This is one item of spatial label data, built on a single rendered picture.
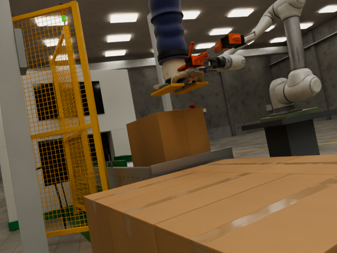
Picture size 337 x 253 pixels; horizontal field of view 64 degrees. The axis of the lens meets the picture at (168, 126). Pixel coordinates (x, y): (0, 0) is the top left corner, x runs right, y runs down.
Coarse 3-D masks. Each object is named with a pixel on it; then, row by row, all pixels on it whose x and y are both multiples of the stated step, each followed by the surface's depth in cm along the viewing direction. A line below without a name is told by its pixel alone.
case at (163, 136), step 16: (160, 112) 185; (176, 112) 191; (192, 112) 198; (128, 128) 231; (144, 128) 204; (160, 128) 183; (176, 128) 190; (192, 128) 197; (144, 144) 208; (160, 144) 185; (176, 144) 188; (192, 144) 195; (208, 144) 202; (144, 160) 212; (160, 160) 189
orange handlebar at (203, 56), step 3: (234, 36) 132; (237, 36) 132; (234, 39) 132; (237, 39) 132; (240, 39) 134; (219, 45) 141; (216, 48) 144; (219, 48) 143; (201, 54) 157; (204, 54) 153; (198, 57) 159; (201, 57) 157; (204, 57) 156; (207, 57) 157; (210, 57) 158; (195, 60) 162; (201, 60) 164; (183, 66) 175; (177, 69) 182; (180, 69) 180; (186, 69) 181; (192, 78) 218
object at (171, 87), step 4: (168, 84) 179; (172, 84) 169; (176, 84) 170; (180, 84) 172; (184, 84) 173; (160, 88) 191; (164, 88) 177; (168, 88) 175; (172, 88) 177; (176, 88) 180; (156, 92) 189; (160, 92) 187; (164, 92) 190; (168, 92) 193
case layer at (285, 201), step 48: (144, 192) 118; (192, 192) 100; (240, 192) 87; (288, 192) 77; (336, 192) 69; (96, 240) 126; (144, 240) 76; (192, 240) 55; (240, 240) 50; (288, 240) 47; (336, 240) 44
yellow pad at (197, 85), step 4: (192, 84) 182; (196, 84) 178; (200, 84) 179; (204, 84) 181; (184, 88) 192; (188, 88) 188; (192, 88) 191; (196, 88) 194; (176, 92) 203; (180, 92) 202; (184, 92) 205
